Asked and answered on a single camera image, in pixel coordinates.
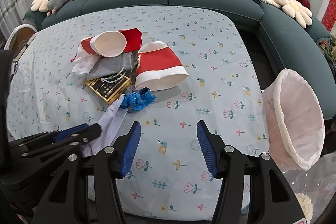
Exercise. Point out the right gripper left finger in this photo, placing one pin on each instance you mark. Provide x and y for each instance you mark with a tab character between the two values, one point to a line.
125	148

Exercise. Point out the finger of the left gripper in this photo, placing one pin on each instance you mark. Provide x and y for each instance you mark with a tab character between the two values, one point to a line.
63	134

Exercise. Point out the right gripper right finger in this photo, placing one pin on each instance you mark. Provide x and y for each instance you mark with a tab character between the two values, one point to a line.
212	147

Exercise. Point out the white paper sheet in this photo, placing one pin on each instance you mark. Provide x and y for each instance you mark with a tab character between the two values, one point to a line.
110	123

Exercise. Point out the grey drawstring pouch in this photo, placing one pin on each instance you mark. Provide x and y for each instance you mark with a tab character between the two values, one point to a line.
112	69

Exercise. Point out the white lined trash bin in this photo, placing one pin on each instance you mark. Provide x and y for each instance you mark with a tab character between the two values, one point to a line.
296	129

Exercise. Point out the blue crumpled shoe cover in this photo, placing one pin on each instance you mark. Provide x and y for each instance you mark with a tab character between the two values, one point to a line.
138	100

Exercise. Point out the floral light blue tablecloth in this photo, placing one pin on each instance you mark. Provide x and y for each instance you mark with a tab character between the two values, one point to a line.
169	178

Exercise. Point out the black gold box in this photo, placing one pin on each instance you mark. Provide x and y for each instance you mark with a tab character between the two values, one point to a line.
108	92

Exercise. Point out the white crumpled tissue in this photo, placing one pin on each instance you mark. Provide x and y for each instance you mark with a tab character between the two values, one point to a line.
83	62

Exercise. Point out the red white paper bucket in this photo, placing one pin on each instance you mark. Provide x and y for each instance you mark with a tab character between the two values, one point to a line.
158	67

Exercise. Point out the red white paper cup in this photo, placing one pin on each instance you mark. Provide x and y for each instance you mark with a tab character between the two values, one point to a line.
106	44

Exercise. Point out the round wooden side chair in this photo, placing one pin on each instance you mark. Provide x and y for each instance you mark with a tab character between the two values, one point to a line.
20	39

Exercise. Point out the cream fluffy stool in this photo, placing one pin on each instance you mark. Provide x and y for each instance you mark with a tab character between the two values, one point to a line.
306	206

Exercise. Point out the red paper box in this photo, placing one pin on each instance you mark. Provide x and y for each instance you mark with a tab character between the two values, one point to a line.
133	39

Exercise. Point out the potted flower plant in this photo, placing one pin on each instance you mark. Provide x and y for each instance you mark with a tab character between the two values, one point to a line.
327	47

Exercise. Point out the white flower pillow lower right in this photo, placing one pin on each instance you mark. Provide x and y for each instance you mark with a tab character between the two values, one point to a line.
297	11

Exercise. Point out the red wall decoration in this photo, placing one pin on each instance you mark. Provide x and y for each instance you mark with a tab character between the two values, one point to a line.
329	17

